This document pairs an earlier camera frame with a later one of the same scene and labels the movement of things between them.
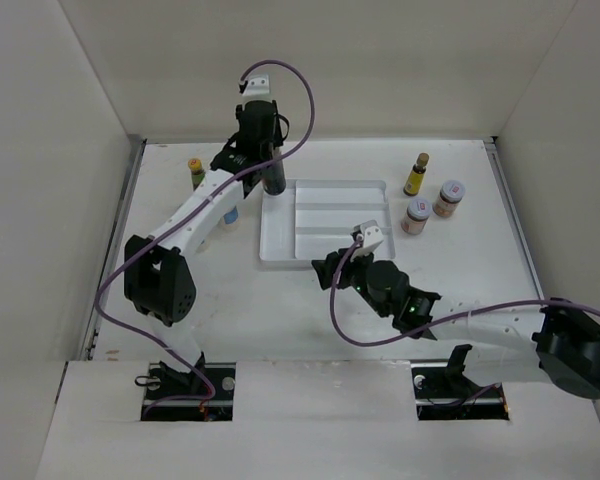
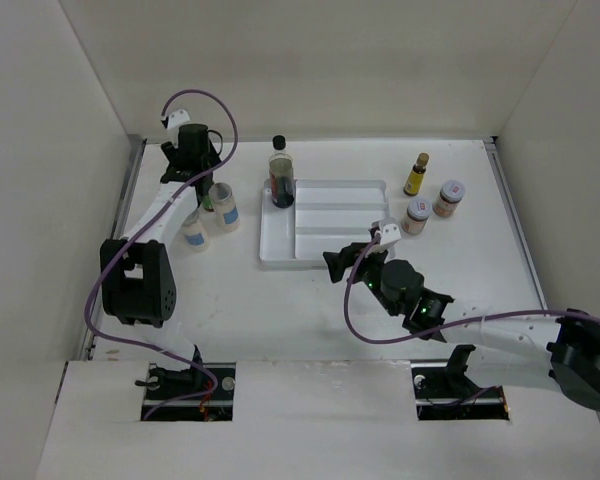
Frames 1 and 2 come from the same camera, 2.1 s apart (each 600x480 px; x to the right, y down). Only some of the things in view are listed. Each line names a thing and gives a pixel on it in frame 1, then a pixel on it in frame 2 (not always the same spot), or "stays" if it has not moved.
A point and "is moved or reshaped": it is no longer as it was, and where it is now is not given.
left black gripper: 276,138 -> 173,151
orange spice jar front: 417,212 stays
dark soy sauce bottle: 273,176 is moved or reshaped
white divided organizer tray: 315,219 stays
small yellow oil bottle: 415,179 stays
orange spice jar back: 451,194 stays
